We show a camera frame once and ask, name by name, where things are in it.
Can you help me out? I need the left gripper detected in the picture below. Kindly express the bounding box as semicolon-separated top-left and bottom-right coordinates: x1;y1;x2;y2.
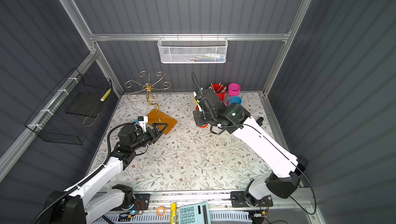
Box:
130;123;167;152

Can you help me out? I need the gold rack with wooden base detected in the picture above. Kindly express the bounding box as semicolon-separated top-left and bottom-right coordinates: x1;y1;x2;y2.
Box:
124;70;177;134

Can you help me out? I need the red-orange wine glass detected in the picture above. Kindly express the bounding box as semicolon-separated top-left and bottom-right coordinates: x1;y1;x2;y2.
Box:
196;105;208;128

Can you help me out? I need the blue wine glass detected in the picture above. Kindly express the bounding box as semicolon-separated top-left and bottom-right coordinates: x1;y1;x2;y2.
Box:
228;96;242;105

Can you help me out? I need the pink wine glass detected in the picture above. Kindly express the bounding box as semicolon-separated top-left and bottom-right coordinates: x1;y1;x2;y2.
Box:
228;83;241;97

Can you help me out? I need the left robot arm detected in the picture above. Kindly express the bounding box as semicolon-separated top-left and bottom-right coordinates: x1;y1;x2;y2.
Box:
33;117;168;224

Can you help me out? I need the red pen cup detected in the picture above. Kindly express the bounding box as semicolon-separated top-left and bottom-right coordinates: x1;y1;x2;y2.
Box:
209;83;226;101

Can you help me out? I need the black stapler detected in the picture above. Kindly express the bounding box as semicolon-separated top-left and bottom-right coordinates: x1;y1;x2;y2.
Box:
256;117;264;126

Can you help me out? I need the yellow marker in basket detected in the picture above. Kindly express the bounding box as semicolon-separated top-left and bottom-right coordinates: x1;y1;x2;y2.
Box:
100;88;112;102

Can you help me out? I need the yellow glue stick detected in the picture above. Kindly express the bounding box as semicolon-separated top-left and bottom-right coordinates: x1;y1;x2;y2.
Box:
170;202;177;224

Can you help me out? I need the orange rubber band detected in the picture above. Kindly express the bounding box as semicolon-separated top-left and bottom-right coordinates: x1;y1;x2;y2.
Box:
156;206;167;217

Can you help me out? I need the calculator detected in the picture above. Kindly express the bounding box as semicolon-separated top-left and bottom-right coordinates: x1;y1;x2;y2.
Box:
177;202;211;224

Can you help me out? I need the white wire mesh basket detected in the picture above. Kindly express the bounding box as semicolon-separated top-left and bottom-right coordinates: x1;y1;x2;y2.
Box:
157;38;229;64

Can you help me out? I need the black wire basket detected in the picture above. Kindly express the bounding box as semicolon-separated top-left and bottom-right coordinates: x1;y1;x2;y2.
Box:
25;68;112;145

